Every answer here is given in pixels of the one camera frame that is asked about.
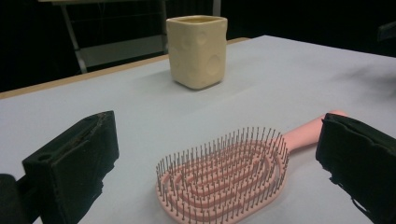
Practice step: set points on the pink hairbrush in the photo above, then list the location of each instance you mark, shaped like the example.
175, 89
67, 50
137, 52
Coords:
302, 135

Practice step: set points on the cream square cup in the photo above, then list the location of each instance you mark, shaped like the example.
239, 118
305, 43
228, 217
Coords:
196, 56

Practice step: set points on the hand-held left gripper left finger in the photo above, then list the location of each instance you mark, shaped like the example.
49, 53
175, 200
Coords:
71, 161

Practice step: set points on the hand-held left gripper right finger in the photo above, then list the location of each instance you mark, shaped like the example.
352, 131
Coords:
361, 161

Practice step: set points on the pale grey table mat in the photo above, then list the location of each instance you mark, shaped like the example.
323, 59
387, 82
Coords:
124, 102

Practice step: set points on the white metal stand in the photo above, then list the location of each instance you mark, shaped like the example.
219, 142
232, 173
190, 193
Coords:
121, 49

